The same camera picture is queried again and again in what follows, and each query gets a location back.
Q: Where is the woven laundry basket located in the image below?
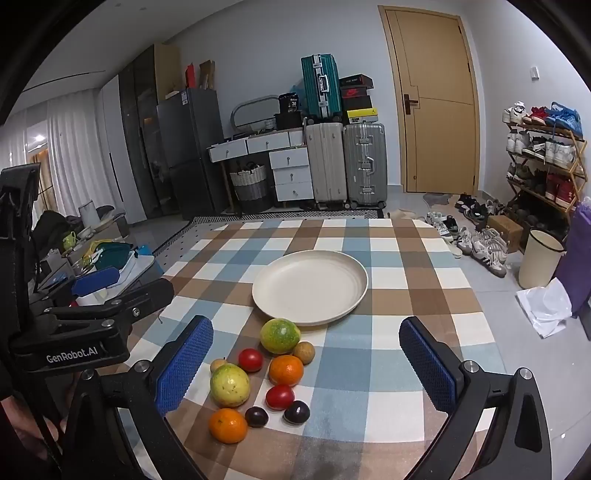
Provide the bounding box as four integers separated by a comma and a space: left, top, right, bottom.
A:
229, 161, 271, 214

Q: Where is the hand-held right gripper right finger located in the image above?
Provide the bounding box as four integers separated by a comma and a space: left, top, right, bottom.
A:
399, 316, 552, 480

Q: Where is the large cardboard box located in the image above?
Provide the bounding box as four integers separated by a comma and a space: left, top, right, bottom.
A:
154, 44, 182, 100

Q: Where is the pile of assorted shoes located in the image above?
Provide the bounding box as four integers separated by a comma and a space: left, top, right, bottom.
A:
425, 194, 509, 278

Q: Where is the dark cloth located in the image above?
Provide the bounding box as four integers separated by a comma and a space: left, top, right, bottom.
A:
32, 210, 72, 254

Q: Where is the white drawer cabinet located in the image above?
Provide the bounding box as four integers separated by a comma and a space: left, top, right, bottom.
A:
269, 147, 315, 202

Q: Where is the dark glass cabinet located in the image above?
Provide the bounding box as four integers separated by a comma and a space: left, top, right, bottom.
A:
119, 44, 181, 222

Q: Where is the orange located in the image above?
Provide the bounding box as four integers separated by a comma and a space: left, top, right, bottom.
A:
269, 354, 304, 387
209, 408, 248, 445

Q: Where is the white desk with drawers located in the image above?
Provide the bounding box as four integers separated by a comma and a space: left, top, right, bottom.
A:
208, 128, 308, 215

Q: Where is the yellow and black shoe box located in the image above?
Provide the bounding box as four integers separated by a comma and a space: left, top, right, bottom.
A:
344, 107, 378, 124

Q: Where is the grey refrigerator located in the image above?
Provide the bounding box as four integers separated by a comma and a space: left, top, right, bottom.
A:
156, 88, 227, 220

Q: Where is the yellow-green guava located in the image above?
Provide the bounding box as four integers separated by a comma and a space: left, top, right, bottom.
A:
210, 364, 251, 408

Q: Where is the cream trash bin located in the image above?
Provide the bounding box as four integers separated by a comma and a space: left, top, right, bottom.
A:
518, 229, 566, 289

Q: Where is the beige suitcase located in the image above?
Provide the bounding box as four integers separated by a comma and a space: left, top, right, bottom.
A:
305, 122, 348, 209

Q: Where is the red and black shoe box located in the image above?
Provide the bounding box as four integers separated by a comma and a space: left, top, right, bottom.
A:
341, 87, 373, 110

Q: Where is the brown cardboard box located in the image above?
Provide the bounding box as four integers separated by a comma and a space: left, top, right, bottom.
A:
487, 215, 524, 241

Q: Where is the tan wooden door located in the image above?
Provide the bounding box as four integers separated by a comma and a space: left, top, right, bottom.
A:
379, 6, 481, 193

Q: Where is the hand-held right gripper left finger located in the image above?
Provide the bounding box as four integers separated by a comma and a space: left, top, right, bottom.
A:
60, 315, 214, 480

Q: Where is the purple cloth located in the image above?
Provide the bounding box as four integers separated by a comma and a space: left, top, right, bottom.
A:
556, 196, 591, 319

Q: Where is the white sheer curtain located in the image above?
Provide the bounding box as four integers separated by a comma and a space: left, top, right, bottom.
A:
0, 97, 130, 222

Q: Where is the person's left hand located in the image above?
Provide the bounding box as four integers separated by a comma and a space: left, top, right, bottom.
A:
0, 399, 70, 457

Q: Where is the white tray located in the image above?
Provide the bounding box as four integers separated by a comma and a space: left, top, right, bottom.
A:
76, 251, 155, 305

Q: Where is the cream round plate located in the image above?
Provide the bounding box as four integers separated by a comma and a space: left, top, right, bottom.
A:
252, 250, 369, 328

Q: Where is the silver suitcase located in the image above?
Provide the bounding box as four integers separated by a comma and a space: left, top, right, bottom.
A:
343, 122, 387, 209

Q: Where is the red tomato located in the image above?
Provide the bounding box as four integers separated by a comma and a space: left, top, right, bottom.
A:
265, 384, 295, 411
238, 348, 264, 373

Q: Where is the checkered tablecloth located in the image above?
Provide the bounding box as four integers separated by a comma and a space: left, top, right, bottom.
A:
115, 218, 509, 480

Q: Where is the teal suitcase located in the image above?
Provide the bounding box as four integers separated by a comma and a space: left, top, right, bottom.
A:
301, 54, 343, 124

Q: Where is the green bag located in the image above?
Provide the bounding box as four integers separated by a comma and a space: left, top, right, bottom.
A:
88, 240, 134, 273

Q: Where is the white plastic bag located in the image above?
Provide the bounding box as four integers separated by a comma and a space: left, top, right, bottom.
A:
516, 277, 573, 339

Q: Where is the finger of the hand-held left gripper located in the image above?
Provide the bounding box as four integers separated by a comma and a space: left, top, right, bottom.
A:
44, 279, 175, 330
30, 268, 122, 310

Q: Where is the grey arched frame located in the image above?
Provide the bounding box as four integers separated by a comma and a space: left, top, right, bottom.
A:
230, 95, 278, 139

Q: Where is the large green round fruit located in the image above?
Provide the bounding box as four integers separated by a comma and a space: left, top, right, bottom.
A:
260, 318, 302, 355

